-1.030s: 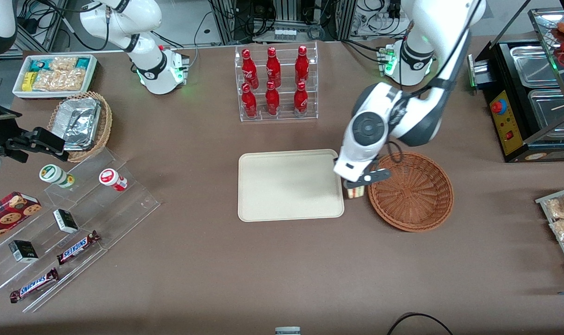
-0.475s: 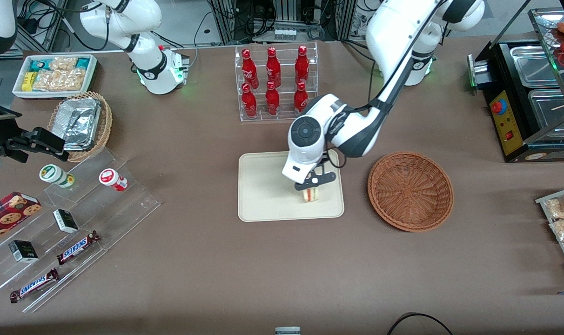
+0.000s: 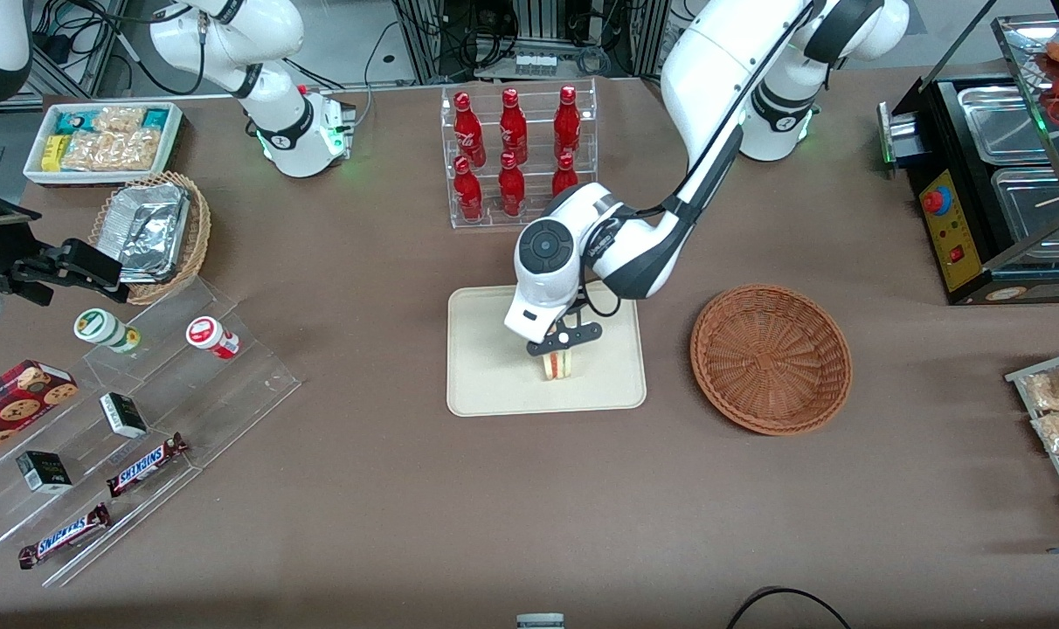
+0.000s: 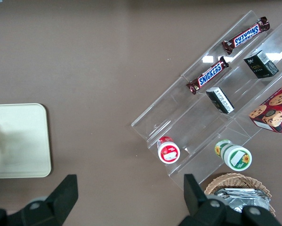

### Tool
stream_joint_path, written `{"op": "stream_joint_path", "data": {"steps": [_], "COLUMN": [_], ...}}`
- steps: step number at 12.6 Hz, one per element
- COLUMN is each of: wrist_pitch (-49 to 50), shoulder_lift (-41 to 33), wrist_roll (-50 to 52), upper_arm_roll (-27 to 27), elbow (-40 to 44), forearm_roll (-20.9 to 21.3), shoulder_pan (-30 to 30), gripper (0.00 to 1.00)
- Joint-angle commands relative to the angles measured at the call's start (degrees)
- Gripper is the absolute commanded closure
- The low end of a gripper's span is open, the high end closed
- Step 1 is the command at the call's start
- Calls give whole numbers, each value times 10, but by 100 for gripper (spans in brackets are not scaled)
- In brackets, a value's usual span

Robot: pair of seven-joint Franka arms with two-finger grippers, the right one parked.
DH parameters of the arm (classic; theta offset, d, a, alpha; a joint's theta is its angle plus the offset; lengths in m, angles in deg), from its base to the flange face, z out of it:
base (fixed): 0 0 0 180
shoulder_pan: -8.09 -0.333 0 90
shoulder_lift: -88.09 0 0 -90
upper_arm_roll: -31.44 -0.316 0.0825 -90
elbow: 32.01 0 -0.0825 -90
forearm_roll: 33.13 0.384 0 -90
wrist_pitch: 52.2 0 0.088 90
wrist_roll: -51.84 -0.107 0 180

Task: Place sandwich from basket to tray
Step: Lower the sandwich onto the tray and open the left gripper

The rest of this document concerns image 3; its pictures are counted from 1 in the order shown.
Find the white snack bin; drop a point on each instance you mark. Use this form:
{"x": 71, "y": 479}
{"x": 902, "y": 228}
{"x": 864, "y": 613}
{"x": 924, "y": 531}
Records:
{"x": 36, "y": 170}

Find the grey device edge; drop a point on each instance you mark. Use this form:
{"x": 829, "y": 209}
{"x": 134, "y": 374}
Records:
{"x": 540, "y": 622}

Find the white power strip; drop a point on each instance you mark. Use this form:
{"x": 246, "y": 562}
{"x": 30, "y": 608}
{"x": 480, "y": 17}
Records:
{"x": 536, "y": 63}

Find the Snickers chocolate bar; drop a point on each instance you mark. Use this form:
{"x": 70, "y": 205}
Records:
{"x": 145, "y": 465}
{"x": 65, "y": 535}

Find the plastic-wrapped triangle sandwich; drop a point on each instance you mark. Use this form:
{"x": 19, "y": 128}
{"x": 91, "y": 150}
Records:
{"x": 559, "y": 365}

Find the clear acrylic stepped display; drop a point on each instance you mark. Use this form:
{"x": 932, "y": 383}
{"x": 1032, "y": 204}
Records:
{"x": 224, "y": 393}

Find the stack of foil containers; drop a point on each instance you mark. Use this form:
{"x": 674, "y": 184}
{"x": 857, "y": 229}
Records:
{"x": 149, "y": 231}

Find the small tan wicker basket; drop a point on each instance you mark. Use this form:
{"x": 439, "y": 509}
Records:
{"x": 193, "y": 245}

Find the red-lidded white cup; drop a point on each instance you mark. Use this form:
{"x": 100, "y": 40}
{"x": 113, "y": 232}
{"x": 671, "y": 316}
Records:
{"x": 211, "y": 336}

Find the red cola bottle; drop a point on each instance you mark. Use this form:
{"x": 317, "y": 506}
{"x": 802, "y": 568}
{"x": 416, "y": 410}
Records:
{"x": 567, "y": 118}
{"x": 468, "y": 188}
{"x": 511, "y": 188}
{"x": 564, "y": 175}
{"x": 513, "y": 122}
{"x": 468, "y": 127}

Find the round brown wicker basket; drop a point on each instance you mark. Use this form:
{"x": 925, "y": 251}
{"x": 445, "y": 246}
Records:
{"x": 770, "y": 358}

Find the teal snack packet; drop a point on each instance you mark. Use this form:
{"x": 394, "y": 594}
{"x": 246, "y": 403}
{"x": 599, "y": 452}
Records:
{"x": 75, "y": 120}
{"x": 155, "y": 118}

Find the steel food warmer pan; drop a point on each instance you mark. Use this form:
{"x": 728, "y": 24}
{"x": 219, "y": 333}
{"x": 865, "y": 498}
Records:
{"x": 1032, "y": 210}
{"x": 1001, "y": 122}

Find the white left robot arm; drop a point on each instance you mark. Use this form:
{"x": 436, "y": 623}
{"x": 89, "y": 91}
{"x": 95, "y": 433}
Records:
{"x": 713, "y": 70}

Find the clear bag of rice crackers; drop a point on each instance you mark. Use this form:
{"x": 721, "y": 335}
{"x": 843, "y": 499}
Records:
{"x": 119, "y": 119}
{"x": 110, "y": 150}

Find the yellow snack packet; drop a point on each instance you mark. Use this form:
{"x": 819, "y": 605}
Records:
{"x": 53, "y": 150}

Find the small dark green box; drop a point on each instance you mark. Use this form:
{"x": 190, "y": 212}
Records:
{"x": 44, "y": 472}
{"x": 124, "y": 415}

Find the cream plastic serving tray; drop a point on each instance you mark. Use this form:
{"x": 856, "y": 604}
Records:
{"x": 494, "y": 376}

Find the red cookie box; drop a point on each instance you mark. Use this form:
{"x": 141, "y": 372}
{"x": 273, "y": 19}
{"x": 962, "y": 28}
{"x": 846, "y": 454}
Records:
{"x": 14, "y": 402}

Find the clear acrylic bottle rack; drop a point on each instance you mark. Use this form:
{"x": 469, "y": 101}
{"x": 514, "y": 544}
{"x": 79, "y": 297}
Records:
{"x": 534, "y": 131}

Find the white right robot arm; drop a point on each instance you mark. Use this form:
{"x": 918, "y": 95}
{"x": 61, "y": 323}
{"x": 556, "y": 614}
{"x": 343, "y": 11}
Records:
{"x": 272, "y": 52}

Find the black food warmer cabinet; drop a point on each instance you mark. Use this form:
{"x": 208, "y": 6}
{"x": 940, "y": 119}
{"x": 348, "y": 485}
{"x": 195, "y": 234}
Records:
{"x": 958, "y": 227}

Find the green-lidded white cup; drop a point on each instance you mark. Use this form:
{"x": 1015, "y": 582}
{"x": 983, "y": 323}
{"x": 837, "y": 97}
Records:
{"x": 103, "y": 328}

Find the grey metal snack tray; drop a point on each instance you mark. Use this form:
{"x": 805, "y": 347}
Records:
{"x": 1019, "y": 377}

